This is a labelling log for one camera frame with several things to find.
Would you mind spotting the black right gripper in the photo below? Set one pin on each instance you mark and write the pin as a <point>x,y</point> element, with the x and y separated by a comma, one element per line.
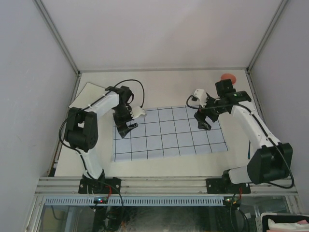
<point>200,116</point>

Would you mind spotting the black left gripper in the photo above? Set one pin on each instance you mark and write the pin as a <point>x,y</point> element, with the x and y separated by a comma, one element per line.
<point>121,125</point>

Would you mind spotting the light blue checked placemat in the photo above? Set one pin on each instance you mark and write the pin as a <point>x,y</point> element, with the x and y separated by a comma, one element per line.
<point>167,132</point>

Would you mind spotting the white square plate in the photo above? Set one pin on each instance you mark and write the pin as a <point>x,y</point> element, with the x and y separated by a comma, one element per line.
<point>88,95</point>

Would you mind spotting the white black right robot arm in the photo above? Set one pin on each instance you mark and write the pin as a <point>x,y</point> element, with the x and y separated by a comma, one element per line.
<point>271,159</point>

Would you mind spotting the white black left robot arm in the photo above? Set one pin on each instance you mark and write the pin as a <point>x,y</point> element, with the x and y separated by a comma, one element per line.
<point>81,130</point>

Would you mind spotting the pink plastic cup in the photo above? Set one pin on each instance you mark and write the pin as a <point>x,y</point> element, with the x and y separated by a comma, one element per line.
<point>228,76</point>

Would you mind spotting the blue metal spoon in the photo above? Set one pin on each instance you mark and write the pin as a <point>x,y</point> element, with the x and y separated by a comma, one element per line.
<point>249,151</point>

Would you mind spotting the white bin with cloths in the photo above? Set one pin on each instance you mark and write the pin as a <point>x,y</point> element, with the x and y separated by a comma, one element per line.
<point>276,222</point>

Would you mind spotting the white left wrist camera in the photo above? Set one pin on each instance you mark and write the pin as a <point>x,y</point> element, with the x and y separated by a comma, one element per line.
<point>137,112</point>

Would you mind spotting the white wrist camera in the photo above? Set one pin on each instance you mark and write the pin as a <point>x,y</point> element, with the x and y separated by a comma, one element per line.
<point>137,112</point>
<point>200,96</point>

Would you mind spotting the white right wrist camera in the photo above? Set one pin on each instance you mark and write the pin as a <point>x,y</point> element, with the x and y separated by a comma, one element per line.
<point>200,96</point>

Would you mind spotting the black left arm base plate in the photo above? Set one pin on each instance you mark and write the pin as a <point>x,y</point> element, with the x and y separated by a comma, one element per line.
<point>108,185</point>

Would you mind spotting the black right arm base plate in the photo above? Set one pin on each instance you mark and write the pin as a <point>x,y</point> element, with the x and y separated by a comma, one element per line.
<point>218,186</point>

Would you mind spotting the blue slotted cable duct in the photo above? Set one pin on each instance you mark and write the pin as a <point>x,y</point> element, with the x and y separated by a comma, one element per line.
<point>137,201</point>

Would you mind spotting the aluminium front rail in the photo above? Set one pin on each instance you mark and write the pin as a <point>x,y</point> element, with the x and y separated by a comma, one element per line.
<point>63,186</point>

